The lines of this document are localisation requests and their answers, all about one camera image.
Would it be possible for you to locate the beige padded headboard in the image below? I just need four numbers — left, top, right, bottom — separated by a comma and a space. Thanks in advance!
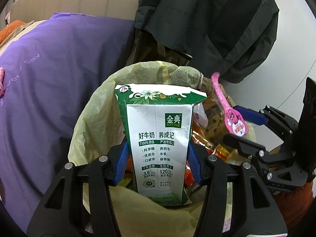
11, 0, 153, 23

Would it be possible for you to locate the black jacket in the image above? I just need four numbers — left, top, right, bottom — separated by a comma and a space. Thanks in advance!
133, 0, 280, 84

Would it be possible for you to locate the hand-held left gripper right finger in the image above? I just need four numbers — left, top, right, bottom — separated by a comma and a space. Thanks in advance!
188, 144, 289, 237

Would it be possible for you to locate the purple blanket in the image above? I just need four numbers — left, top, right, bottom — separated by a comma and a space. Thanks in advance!
0, 13, 136, 228

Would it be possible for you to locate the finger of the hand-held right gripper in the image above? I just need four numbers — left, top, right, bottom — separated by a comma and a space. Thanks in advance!
233, 104, 296, 135
222, 133, 269, 169

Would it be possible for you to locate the red snack wrapper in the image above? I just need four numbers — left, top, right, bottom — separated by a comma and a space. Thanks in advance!
184, 160, 201, 192

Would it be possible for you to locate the pink wrapper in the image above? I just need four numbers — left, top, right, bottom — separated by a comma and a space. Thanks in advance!
0, 67, 6, 97

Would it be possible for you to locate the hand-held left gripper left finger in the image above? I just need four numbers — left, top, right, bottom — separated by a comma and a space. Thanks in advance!
27, 141, 130, 237

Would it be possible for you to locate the person's right forearm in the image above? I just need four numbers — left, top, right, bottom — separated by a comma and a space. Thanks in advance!
272, 181, 316, 231

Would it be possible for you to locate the shiny orange yellow wrapper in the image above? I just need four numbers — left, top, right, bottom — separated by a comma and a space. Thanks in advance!
191, 125, 239, 165

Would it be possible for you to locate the orange pillow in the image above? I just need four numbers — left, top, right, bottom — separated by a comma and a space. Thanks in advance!
0, 20, 28, 43

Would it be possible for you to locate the pink spoon-shaped packet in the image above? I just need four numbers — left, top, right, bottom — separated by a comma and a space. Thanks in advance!
211, 72, 249, 138

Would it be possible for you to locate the beige dotted plastic bag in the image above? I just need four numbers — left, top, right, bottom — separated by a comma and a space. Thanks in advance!
201, 84, 235, 135

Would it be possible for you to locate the camouflage cloth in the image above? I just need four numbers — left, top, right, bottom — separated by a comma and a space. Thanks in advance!
126, 28, 193, 66

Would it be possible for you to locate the yellowish plastic trash bag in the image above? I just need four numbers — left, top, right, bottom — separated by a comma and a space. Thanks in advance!
68, 60, 257, 237

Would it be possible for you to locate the green and white milk carton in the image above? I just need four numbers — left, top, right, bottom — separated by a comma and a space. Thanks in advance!
114, 83, 208, 206

